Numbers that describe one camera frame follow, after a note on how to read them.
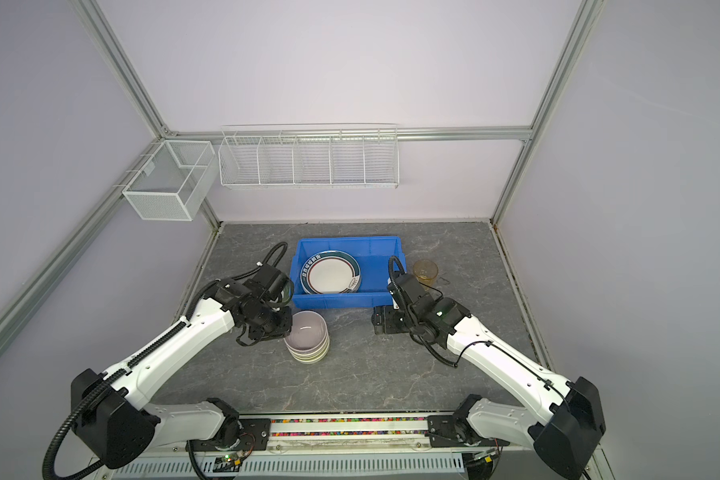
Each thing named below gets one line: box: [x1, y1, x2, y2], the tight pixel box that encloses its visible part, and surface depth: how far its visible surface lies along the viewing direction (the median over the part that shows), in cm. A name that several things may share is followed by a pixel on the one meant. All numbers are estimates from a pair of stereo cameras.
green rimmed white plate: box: [300, 250, 362, 294], surface depth 103 cm
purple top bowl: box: [284, 310, 329, 353], surface depth 82 cm
